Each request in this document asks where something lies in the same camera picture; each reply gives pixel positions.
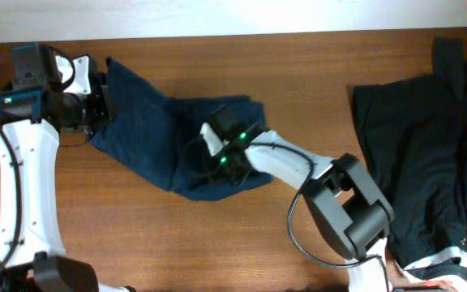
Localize navy blue shorts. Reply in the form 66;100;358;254
90;57;272;201

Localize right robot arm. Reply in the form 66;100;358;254
199;106;395;291

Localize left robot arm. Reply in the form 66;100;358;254
0;44;115;292

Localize black garment pile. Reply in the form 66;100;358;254
353;38;467;268

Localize red white object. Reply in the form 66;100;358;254
405;278;467;292

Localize white striped waistband garment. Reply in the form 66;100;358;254
401;247;467;280

